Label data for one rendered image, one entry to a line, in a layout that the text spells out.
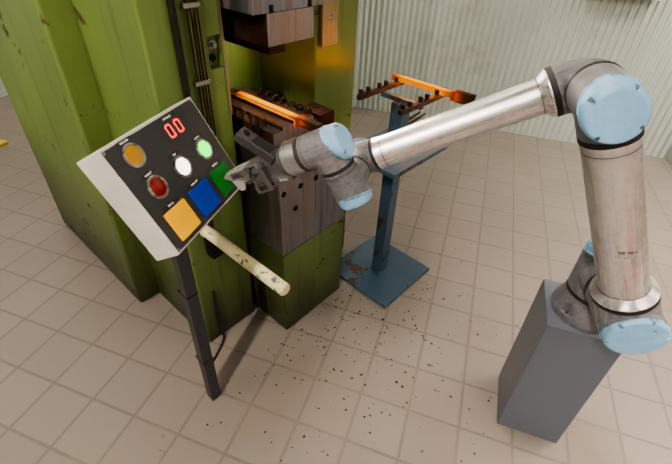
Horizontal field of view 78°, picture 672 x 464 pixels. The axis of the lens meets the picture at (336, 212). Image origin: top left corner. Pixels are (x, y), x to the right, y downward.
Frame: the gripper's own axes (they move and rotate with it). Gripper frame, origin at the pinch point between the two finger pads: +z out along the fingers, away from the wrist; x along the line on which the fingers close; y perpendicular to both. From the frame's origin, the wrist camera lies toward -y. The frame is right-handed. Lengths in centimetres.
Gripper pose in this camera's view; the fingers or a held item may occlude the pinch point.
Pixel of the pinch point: (227, 174)
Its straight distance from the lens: 118.3
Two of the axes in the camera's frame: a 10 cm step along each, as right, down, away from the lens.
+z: -8.5, 2.3, 4.8
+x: 2.9, -5.6, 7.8
